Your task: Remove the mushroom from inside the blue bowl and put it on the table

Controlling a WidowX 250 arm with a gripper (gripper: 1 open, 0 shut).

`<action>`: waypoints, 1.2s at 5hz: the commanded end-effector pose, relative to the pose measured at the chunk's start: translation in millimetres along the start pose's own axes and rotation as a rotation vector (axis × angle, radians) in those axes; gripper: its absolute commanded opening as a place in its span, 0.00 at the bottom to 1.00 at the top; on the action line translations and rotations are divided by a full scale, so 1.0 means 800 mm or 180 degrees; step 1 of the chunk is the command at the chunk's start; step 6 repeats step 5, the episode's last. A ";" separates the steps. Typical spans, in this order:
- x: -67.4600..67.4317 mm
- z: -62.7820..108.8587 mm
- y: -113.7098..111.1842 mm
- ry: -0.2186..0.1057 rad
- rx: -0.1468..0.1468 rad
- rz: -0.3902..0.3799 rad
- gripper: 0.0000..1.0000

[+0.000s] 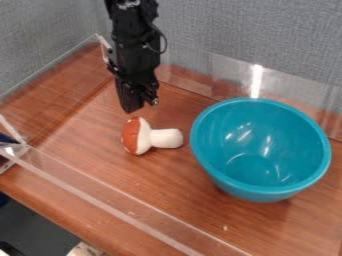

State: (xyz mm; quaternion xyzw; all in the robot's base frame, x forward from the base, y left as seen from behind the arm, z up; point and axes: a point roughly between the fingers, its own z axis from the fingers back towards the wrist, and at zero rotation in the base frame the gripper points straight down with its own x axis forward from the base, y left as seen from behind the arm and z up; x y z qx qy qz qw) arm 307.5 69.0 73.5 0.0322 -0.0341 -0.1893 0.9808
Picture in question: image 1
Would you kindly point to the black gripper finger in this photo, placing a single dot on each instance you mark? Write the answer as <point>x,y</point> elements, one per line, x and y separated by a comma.
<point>137,99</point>
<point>123,94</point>

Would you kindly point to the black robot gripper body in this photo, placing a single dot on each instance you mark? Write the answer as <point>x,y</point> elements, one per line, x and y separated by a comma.
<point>134,67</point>

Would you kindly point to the white brown toy mushroom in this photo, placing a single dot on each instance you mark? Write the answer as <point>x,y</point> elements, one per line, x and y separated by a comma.
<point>139,137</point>

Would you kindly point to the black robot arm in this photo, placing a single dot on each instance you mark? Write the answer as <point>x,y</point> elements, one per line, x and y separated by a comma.
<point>133,17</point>

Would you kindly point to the blue plastic bowl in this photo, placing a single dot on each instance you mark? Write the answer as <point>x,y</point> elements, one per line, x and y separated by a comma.
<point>262,149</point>

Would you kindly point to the clear acrylic left barrier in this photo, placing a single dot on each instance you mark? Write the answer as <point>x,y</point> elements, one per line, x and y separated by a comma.
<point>28,59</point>

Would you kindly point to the clear acrylic barrier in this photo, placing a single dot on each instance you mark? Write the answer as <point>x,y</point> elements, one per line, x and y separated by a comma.
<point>234,79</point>
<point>28,59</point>
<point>122,220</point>

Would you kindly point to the clear acrylic back barrier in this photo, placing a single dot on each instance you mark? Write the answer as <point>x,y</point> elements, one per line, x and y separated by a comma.
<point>234,79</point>

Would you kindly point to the clear acrylic front barrier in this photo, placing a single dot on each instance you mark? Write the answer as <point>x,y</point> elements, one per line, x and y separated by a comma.
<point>122,220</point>

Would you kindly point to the clear acrylic corner bracket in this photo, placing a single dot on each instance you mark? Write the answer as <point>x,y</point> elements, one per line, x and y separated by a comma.
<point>106,48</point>

